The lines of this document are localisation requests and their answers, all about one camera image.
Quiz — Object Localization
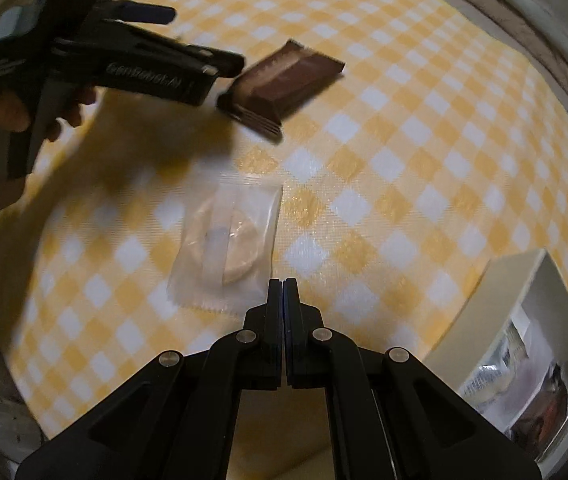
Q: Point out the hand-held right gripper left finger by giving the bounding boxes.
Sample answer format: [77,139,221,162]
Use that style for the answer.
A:
[14,277,285,480]

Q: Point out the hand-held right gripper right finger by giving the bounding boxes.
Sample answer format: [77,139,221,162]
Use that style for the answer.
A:
[283,277,542,480]

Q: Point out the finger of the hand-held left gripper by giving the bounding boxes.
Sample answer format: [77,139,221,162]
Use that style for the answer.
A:
[129,29,246,81]
[110,1,177,26]

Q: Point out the clear purple pastry packet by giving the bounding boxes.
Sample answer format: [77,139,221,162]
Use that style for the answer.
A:
[166,182,285,317]

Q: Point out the brown snack bar wrapper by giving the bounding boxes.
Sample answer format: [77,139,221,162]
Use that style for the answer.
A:
[216,40,346,142]

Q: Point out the white cardboard box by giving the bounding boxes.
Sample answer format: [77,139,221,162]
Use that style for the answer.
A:
[424,249,568,453]

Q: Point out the white barcode snack packet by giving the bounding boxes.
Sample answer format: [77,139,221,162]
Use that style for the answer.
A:
[461,360,510,406]

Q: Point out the grey beige snack packet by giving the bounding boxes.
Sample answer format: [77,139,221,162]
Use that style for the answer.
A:
[501,320,527,363]

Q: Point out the black packet red round pastry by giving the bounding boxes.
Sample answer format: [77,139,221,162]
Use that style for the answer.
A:
[509,360,568,448]

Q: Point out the person's left hand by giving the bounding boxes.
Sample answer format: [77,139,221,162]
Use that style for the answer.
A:
[0,82,97,171]

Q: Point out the yellow checked mat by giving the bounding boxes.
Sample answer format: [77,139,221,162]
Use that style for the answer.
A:
[0,0,568,480]

